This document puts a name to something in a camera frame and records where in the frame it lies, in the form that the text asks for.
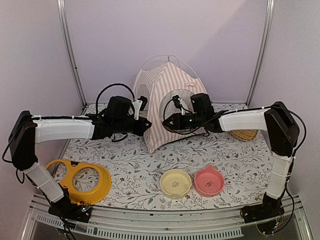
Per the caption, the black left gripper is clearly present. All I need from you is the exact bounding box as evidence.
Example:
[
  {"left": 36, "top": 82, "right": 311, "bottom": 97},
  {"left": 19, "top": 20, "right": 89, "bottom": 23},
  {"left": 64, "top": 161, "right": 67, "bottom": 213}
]
[{"left": 113, "top": 116, "right": 152, "bottom": 137}]

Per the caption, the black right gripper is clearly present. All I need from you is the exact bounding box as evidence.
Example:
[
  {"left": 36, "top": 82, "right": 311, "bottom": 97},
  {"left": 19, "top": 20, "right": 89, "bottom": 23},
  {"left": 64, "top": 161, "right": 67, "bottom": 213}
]
[{"left": 162, "top": 113, "right": 204, "bottom": 131}]

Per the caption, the pink striped pet tent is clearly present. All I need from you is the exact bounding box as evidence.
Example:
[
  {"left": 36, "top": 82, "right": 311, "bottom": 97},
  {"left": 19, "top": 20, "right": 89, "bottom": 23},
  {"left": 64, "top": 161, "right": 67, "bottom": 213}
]
[{"left": 133, "top": 62, "right": 207, "bottom": 154}]

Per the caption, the white tent pole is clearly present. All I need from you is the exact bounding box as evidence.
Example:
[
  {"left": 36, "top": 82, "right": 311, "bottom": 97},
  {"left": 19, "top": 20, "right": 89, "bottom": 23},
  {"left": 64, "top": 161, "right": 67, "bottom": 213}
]
[{"left": 140, "top": 54, "right": 200, "bottom": 79}]

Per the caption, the pink pet bowl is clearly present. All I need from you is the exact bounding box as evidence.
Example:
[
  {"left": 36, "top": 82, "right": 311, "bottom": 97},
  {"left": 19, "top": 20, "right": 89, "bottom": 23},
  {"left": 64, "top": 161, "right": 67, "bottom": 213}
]
[{"left": 194, "top": 164, "right": 225, "bottom": 198}]

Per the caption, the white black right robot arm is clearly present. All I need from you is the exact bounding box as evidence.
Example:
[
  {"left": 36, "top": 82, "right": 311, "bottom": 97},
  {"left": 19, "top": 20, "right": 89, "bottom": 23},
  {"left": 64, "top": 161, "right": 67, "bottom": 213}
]
[{"left": 162, "top": 93, "right": 300, "bottom": 199}]

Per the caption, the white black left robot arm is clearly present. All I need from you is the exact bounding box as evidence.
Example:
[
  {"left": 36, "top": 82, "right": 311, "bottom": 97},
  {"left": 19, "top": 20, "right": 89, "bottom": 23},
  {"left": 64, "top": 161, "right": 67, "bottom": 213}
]
[{"left": 3, "top": 96, "right": 152, "bottom": 217}]

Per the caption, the cream pet bowl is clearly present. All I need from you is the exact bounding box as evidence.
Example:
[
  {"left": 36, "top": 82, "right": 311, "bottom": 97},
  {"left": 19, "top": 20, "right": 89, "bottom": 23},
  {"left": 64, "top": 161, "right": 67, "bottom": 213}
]
[{"left": 160, "top": 169, "right": 192, "bottom": 200}]

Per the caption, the yellow bamboo mat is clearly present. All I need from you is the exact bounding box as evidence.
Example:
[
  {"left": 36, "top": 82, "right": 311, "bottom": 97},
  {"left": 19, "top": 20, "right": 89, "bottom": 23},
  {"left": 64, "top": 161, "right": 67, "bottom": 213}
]
[{"left": 230, "top": 129, "right": 259, "bottom": 142}]

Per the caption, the yellow double bowl holder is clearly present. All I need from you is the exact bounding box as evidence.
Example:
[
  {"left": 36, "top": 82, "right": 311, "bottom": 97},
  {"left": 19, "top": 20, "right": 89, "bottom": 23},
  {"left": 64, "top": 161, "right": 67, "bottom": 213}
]
[{"left": 46, "top": 159, "right": 112, "bottom": 205}]

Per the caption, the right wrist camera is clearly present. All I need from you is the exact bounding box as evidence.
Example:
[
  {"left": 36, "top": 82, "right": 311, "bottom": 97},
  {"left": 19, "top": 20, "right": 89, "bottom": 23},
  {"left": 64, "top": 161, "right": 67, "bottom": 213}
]
[{"left": 172, "top": 95, "right": 189, "bottom": 115}]

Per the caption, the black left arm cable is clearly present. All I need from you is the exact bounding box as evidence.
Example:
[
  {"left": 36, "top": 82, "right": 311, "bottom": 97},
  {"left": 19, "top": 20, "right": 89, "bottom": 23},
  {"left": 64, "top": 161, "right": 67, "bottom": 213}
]
[{"left": 95, "top": 83, "right": 136, "bottom": 116}]

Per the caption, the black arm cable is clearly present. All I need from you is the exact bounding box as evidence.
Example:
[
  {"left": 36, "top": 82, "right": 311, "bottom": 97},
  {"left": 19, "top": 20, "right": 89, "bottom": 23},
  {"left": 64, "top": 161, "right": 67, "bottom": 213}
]
[
  {"left": 162, "top": 98, "right": 307, "bottom": 235},
  {"left": 95, "top": 83, "right": 136, "bottom": 116}
]

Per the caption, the aluminium front rail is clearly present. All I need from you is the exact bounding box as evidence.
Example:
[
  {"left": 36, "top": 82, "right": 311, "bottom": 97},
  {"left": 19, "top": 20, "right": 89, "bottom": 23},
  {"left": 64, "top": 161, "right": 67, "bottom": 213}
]
[{"left": 21, "top": 194, "right": 316, "bottom": 240}]

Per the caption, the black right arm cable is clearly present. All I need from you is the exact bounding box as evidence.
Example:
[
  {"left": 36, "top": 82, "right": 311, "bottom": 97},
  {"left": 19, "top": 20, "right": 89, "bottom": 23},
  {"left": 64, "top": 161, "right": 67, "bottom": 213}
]
[{"left": 162, "top": 98, "right": 307, "bottom": 235}]

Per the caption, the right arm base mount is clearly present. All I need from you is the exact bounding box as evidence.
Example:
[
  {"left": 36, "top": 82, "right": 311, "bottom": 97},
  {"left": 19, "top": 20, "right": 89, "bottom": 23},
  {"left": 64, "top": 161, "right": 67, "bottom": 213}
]
[{"left": 240, "top": 195, "right": 285, "bottom": 223}]

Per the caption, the right aluminium frame post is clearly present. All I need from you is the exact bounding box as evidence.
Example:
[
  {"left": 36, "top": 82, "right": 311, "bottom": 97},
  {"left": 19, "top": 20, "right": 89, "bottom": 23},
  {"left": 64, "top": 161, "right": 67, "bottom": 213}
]
[{"left": 245, "top": 0, "right": 275, "bottom": 107}]

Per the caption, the aluminium frame post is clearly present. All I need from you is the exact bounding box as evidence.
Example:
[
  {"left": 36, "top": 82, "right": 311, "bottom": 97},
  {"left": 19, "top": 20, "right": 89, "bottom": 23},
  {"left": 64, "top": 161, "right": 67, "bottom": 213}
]
[
  {"left": 245, "top": 0, "right": 275, "bottom": 107},
  {"left": 56, "top": 0, "right": 87, "bottom": 108}
]

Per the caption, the left aluminium frame post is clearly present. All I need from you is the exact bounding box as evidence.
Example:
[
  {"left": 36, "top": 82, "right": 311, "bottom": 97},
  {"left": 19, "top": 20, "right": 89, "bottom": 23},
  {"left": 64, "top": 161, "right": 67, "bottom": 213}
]
[{"left": 56, "top": 0, "right": 87, "bottom": 108}]

